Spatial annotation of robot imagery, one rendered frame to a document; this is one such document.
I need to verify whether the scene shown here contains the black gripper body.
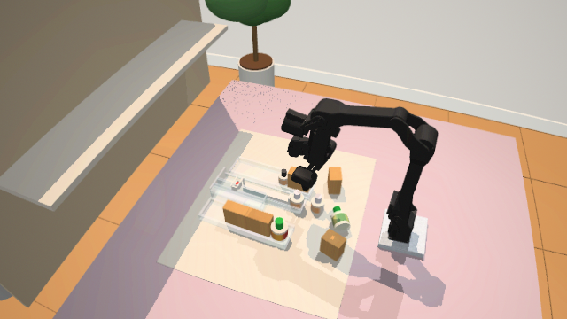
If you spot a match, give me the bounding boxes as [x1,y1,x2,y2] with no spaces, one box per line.
[291,139,338,189]

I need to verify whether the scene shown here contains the tan rectangular block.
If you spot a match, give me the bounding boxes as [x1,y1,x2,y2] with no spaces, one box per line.
[245,208,274,237]
[223,200,250,229]
[287,167,303,191]

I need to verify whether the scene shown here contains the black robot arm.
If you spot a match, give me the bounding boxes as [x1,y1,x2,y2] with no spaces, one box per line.
[281,98,438,243]

